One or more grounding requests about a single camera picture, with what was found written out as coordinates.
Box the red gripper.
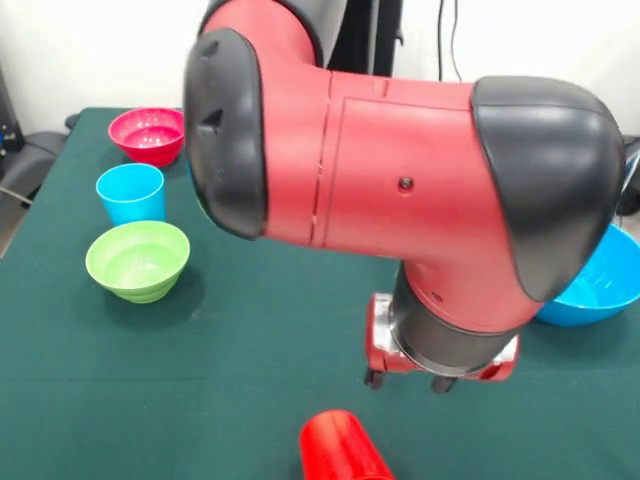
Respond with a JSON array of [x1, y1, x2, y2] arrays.
[[363, 292, 521, 396]]

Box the red cup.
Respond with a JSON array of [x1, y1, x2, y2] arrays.
[[298, 409, 398, 480]]

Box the large blue bowl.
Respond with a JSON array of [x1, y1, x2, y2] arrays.
[[533, 222, 640, 329]]

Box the small green bowl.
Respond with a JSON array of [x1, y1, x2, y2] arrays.
[[84, 220, 192, 305]]

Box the dark green tablecloth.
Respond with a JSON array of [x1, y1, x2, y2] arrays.
[[0, 107, 640, 480]]

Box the blue cup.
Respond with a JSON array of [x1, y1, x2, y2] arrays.
[[95, 162, 167, 226]]

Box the small pinkish red bowl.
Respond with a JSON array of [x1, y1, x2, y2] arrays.
[[107, 107, 186, 169]]

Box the black equipment base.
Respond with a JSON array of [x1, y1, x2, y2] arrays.
[[0, 130, 67, 194]]

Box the blue and white cables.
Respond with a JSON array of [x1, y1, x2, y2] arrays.
[[618, 149, 640, 217]]

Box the black cable with plug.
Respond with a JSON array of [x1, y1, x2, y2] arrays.
[[435, 0, 465, 82]]

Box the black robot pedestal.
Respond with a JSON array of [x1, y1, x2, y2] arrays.
[[322, 0, 406, 79]]

